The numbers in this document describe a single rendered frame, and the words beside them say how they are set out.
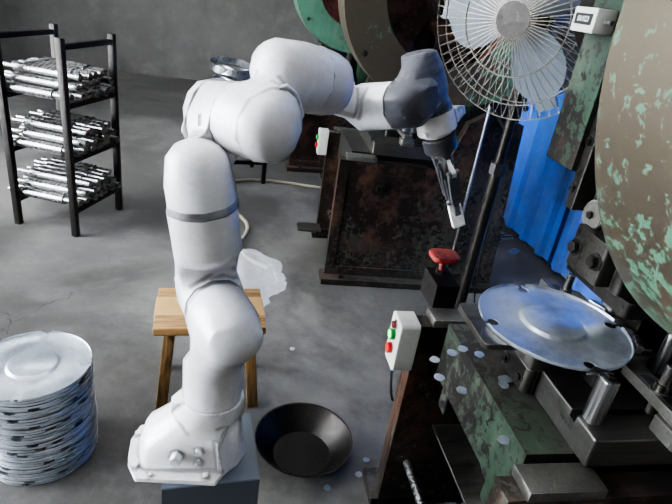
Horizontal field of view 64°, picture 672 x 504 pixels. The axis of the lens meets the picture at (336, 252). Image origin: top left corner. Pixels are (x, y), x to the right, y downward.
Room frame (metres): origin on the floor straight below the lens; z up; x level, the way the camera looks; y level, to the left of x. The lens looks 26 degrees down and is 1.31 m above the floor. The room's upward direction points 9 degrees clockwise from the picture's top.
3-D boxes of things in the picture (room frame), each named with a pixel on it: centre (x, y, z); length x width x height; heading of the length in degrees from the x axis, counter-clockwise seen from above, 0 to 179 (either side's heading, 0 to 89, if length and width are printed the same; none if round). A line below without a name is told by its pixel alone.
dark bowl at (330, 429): (1.23, 0.01, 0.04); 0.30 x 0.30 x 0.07
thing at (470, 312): (0.90, -0.39, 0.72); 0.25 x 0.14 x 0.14; 103
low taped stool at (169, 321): (1.47, 0.38, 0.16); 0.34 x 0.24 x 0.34; 106
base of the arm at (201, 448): (0.77, 0.23, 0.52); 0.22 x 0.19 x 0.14; 108
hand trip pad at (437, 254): (1.21, -0.27, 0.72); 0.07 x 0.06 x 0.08; 103
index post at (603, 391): (0.74, -0.48, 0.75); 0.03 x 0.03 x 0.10; 13
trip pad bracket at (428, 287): (1.19, -0.27, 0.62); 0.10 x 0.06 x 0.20; 13
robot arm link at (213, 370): (0.75, 0.17, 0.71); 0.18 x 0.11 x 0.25; 31
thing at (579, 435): (0.94, -0.56, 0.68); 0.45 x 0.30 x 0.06; 13
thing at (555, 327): (0.91, -0.44, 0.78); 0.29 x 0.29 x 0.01
